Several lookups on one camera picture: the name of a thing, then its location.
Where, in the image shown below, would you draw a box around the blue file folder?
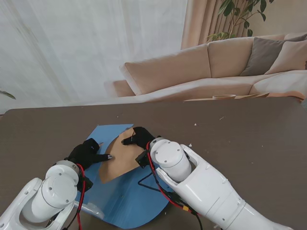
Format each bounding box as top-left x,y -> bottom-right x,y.
79,123 -> 170,229

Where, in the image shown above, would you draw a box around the beige cushion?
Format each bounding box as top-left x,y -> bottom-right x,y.
265,40 -> 307,75

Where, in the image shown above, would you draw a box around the tall green leafy plant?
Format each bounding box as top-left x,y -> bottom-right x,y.
206,0 -> 275,43

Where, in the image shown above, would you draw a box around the brown paper envelope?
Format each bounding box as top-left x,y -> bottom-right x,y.
98,127 -> 146,184

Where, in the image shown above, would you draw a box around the wooden coffee table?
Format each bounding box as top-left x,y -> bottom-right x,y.
183,92 -> 306,103

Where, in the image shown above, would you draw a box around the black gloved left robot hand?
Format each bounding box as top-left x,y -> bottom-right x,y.
64,138 -> 115,172

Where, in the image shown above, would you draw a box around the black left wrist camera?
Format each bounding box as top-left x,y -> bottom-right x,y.
76,176 -> 94,192

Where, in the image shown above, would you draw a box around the red left arm cable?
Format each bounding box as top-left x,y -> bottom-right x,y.
76,163 -> 85,230

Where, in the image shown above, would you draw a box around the round wooden tray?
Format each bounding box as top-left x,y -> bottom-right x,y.
212,94 -> 237,100

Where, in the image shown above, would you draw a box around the beige pleated curtain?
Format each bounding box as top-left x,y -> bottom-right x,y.
181,0 -> 240,50

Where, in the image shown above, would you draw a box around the white sheer curtain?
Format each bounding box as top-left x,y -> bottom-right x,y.
0,0 -> 189,108

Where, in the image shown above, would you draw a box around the grey cushion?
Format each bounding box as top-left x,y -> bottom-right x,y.
239,37 -> 287,77

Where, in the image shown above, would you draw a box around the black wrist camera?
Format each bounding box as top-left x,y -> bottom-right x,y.
76,176 -> 94,192
135,150 -> 150,169

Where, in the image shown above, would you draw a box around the beige sofa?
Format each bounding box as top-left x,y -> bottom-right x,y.
112,32 -> 307,98

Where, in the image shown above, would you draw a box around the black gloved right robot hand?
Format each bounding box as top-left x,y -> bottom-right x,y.
121,126 -> 156,151

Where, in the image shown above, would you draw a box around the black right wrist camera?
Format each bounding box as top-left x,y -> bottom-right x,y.
135,150 -> 150,169

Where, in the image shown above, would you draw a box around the small green plant leaves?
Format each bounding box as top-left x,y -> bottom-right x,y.
0,90 -> 16,100

